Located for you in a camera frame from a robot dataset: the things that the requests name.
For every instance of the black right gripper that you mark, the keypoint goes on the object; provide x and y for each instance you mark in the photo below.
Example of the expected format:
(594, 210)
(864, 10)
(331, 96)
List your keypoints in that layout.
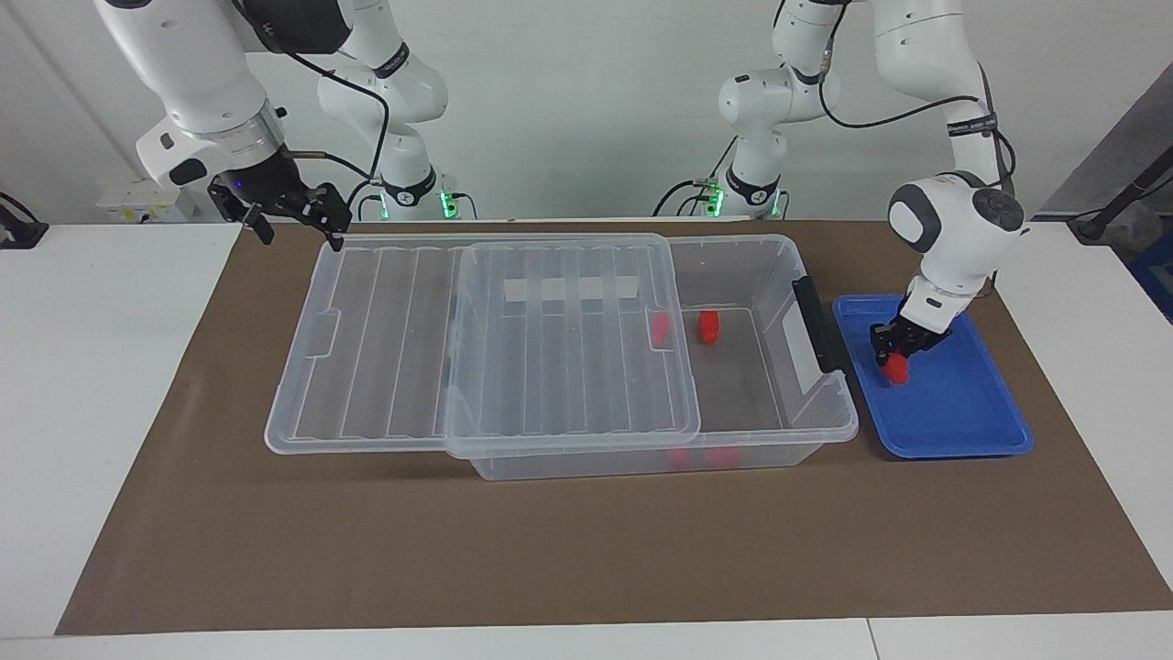
(270, 188)

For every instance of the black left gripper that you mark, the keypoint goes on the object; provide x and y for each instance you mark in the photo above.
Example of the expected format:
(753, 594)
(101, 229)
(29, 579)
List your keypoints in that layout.
(912, 336)

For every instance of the red block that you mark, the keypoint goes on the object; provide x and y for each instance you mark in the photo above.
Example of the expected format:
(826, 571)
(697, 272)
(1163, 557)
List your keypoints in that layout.
(678, 459)
(708, 326)
(660, 330)
(724, 456)
(896, 371)

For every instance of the clear ribbed plastic lid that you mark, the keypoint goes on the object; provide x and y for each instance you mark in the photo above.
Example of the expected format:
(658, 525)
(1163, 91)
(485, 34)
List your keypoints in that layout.
(385, 367)

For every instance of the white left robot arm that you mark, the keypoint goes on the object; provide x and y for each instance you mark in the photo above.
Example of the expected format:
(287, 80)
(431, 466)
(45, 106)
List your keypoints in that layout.
(962, 229)

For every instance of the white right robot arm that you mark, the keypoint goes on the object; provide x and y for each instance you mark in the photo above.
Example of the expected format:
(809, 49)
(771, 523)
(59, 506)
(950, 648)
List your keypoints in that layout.
(202, 73)

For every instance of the blue plastic tray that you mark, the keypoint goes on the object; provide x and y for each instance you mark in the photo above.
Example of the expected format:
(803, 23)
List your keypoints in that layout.
(962, 412)

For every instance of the clear plastic storage box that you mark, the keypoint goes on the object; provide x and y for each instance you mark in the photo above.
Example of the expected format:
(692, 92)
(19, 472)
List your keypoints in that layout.
(586, 467)

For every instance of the white power strip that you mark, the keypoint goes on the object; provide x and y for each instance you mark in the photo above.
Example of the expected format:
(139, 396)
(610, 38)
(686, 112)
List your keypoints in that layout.
(124, 202)

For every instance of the white label strip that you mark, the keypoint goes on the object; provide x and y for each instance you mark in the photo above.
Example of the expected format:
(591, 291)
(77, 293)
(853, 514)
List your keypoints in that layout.
(527, 290)

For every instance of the black pole stand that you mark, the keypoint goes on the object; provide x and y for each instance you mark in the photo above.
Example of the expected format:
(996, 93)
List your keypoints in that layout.
(1113, 206)

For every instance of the blue crate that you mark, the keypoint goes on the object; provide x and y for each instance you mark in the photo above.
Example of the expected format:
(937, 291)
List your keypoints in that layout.
(1156, 275)

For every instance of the grey partition panel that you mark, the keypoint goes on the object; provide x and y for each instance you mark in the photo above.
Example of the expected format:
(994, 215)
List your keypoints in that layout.
(1118, 147)

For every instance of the brown table mat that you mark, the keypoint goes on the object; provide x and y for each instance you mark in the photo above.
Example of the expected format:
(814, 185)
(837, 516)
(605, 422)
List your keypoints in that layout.
(275, 550)

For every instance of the black clamp mount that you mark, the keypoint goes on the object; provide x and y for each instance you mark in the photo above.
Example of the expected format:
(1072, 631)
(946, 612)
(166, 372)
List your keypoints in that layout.
(18, 229)

